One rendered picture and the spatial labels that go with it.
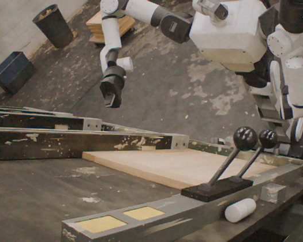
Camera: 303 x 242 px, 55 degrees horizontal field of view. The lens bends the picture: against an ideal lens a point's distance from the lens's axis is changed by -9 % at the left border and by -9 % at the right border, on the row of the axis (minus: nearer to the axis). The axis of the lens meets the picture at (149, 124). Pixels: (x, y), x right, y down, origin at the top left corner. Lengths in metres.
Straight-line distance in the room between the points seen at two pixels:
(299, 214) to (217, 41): 0.62
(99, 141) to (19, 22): 5.47
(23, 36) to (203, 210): 6.01
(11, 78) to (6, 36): 1.25
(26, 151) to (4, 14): 5.49
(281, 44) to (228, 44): 0.33
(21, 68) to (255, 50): 4.51
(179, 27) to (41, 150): 0.68
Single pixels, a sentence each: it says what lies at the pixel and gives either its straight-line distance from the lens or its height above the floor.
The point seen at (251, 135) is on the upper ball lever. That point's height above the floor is 1.53.
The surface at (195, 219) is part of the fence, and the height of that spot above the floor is 1.49.
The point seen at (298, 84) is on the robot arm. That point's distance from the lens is 0.90.
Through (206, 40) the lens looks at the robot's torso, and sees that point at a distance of 1.12.
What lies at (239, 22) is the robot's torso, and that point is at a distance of 1.08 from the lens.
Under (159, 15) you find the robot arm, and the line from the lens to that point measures 1.24.
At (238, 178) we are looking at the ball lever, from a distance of 0.61.
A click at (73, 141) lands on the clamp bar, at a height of 1.38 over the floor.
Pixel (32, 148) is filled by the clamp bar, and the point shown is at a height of 1.48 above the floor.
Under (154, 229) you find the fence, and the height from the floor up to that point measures 1.57.
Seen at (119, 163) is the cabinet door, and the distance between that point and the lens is 0.80.
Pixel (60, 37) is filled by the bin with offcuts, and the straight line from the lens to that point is 5.43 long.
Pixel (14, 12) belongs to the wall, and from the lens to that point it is 6.27.
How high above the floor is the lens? 1.88
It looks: 40 degrees down
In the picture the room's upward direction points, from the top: 33 degrees counter-clockwise
